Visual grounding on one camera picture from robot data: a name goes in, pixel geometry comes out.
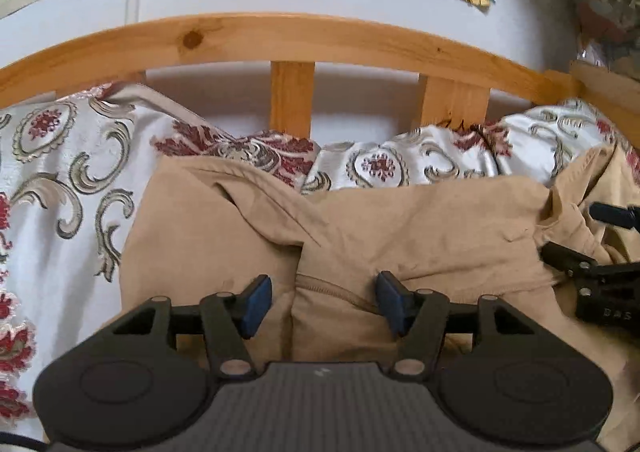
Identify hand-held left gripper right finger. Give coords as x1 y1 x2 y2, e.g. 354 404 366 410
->
376 270 540 379

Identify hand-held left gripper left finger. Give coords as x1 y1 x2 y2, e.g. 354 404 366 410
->
107 274 274 379

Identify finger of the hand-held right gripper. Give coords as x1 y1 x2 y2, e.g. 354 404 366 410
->
541 241 601 280
589 201 640 234

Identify tan hooded zip jacket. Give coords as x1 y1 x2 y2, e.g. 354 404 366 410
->
120 142 640 452

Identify floral patterned satin bedspread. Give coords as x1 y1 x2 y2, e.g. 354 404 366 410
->
0 82 637 439

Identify black cable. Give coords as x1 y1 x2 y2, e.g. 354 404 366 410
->
0 431 49 452

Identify wooden bed frame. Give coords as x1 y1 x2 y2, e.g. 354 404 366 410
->
0 14 640 153

